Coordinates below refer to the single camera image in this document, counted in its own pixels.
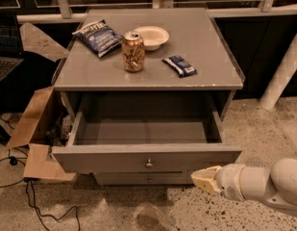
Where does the grey drawer cabinet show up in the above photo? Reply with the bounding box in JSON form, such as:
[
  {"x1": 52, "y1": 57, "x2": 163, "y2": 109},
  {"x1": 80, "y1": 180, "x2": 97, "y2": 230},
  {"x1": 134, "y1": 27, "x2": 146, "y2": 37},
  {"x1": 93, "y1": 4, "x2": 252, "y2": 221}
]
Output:
[{"x1": 51, "y1": 7, "x2": 245, "y2": 187}]

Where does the black laptop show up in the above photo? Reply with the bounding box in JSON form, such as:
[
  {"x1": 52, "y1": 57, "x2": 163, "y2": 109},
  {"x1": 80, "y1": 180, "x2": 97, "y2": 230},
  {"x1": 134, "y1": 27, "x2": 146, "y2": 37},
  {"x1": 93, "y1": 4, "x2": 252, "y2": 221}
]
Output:
[{"x1": 0, "y1": 10, "x2": 24, "y2": 82}]

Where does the grey drawer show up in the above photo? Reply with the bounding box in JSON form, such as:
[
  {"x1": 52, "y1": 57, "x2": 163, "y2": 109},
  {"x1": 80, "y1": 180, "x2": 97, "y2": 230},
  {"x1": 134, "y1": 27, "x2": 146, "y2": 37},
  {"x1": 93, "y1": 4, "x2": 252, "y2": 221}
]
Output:
[
  {"x1": 95, "y1": 171, "x2": 193, "y2": 186},
  {"x1": 51, "y1": 90, "x2": 242, "y2": 174}
]

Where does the grey top drawer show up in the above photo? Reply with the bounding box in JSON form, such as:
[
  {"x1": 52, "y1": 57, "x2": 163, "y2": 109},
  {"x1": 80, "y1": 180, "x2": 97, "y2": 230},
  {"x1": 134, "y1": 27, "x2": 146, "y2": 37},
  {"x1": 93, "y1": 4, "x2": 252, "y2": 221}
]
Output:
[{"x1": 51, "y1": 90, "x2": 242, "y2": 174}]

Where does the open cardboard box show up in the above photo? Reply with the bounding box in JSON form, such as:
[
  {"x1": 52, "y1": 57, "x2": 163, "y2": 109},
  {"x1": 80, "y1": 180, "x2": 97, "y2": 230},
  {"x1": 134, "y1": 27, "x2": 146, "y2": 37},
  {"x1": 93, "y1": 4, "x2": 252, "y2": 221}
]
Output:
[{"x1": 7, "y1": 22, "x2": 75, "y2": 181}]

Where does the small blue snack packet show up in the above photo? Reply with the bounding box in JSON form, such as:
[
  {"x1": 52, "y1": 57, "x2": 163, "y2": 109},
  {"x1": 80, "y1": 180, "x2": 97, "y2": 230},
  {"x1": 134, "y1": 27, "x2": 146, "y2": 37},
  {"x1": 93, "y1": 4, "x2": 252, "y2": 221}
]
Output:
[{"x1": 162, "y1": 55, "x2": 197, "y2": 78}]

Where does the white railing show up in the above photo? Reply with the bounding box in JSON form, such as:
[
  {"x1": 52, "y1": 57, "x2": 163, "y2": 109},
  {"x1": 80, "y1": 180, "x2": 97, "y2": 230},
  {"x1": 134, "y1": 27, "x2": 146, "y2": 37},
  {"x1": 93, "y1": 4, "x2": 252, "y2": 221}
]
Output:
[{"x1": 0, "y1": 0, "x2": 297, "y2": 25}]

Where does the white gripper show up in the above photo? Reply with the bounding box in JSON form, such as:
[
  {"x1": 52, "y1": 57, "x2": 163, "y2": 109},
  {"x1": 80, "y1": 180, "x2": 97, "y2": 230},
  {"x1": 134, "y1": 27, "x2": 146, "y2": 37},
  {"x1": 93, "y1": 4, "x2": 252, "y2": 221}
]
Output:
[{"x1": 191, "y1": 164, "x2": 245, "y2": 201}]

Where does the grey bottom drawer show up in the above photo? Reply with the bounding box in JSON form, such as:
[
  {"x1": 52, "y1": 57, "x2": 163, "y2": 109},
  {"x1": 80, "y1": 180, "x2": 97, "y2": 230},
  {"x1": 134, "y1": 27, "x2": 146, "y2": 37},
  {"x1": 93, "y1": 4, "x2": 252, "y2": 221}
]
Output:
[{"x1": 95, "y1": 171, "x2": 193, "y2": 186}]

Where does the black floor cable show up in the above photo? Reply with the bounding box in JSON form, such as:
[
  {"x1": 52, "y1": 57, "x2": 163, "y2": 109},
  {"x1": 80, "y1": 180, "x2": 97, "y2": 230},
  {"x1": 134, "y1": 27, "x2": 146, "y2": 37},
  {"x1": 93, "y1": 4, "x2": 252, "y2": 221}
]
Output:
[{"x1": 0, "y1": 115, "x2": 81, "y2": 231}]

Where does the round floor drain cover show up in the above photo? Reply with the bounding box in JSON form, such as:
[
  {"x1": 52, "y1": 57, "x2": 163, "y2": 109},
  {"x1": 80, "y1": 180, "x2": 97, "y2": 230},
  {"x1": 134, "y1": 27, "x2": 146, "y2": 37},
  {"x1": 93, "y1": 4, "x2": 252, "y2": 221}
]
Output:
[{"x1": 136, "y1": 206, "x2": 161, "y2": 231}]

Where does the gold drink can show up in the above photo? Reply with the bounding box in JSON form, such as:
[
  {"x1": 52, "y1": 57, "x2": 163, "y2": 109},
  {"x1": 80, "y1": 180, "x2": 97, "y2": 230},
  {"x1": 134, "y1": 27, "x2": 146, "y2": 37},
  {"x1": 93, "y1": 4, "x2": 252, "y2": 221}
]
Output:
[{"x1": 122, "y1": 31, "x2": 145, "y2": 72}]

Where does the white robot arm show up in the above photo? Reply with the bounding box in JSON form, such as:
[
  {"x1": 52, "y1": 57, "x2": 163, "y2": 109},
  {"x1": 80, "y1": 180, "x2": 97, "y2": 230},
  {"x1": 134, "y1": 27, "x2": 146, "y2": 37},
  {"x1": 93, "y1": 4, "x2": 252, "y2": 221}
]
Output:
[{"x1": 191, "y1": 33, "x2": 297, "y2": 217}]

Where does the white paper bowl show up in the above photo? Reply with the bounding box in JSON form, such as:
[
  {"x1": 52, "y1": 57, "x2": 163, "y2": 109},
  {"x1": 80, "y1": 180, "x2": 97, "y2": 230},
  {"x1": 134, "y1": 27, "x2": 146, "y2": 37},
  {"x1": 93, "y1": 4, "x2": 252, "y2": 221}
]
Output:
[{"x1": 136, "y1": 26, "x2": 169, "y2": 51}]

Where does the blue chip bag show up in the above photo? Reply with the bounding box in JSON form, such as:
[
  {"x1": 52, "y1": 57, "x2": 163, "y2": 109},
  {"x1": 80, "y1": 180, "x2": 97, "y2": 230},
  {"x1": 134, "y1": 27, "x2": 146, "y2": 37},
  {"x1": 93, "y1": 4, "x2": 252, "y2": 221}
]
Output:
[{"x1": 72, "y1": 20, "x2": 122, "y2": 58}]

